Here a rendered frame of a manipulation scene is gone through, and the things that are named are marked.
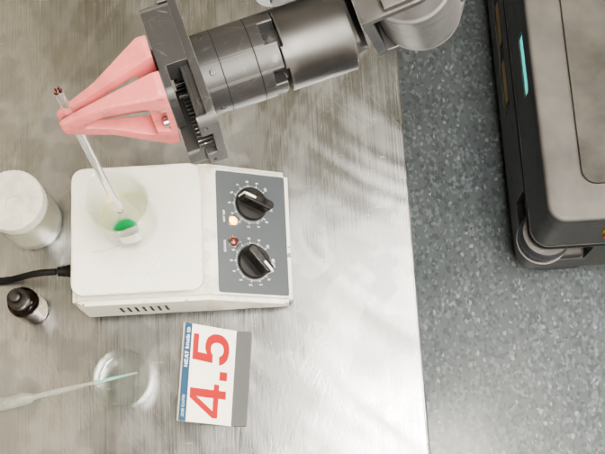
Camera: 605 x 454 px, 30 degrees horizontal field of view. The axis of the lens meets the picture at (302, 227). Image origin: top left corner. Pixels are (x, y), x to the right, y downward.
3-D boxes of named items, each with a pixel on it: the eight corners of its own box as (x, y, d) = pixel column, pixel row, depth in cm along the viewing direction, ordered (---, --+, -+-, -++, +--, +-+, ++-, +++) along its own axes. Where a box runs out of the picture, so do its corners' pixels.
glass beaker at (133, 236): (174, 225, 103) (160, 201, 95) (129, 265, 102) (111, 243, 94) (131, 179, 104) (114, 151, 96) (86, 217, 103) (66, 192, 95)
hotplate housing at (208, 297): (287, 179, 112) (284, 153, 105) (293, 309, 109) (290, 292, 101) (66, 192, 113) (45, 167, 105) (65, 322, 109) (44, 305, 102)
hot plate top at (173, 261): (201, 164, 105) (200, 161, 104) (204, 291, 102) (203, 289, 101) (72, 171, 105) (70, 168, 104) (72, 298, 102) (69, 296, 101)
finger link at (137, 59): (63, 158, 71) (205, 112, 72) (37, 66, 74) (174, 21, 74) (89, 202, 77) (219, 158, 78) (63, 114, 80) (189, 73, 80)
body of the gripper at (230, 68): (189, 126, 71) (300, 89, 72) (145, -2, 75) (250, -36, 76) (203, 169, 77) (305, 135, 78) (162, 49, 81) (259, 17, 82)
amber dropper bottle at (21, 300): (30, 331, 109) (10, 318, 102) (12, 308, 110) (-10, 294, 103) (55, 312, 110) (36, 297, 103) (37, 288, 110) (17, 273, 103)
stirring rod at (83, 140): (123, 207, 91) (59, 84, 72) (125, 213, 90) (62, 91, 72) (116, 209, 91) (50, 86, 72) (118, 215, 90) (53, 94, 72)
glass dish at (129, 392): (147, 415, 107) (142, 413, 105) (91, 403, 107) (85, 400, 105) (161, 358, 108) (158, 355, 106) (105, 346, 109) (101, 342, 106)
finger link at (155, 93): (56, 132, 72) (196, 86, 72) (30, 41, 74) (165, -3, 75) (82, 177, 78) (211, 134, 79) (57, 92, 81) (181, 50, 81)
